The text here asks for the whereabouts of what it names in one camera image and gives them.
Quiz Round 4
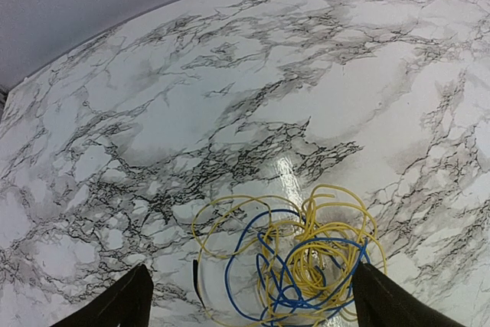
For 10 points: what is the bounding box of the yellow cable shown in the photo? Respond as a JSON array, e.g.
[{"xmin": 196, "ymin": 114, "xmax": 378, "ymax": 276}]
[{"xmin": 191, "ymin": 184, "xmax": 387, "ymax": 324}]

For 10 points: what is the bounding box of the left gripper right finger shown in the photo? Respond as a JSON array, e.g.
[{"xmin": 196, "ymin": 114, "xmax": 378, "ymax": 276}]
[{"xmin": 352, "ymin": 263, "xmax": 461, "ymax": 327}]

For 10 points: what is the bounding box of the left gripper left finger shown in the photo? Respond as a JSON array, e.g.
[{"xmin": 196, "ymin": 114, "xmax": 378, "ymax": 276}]
[{"xmin": 53, "ymin": 264, "xmax": 154, "ymax": 327}]

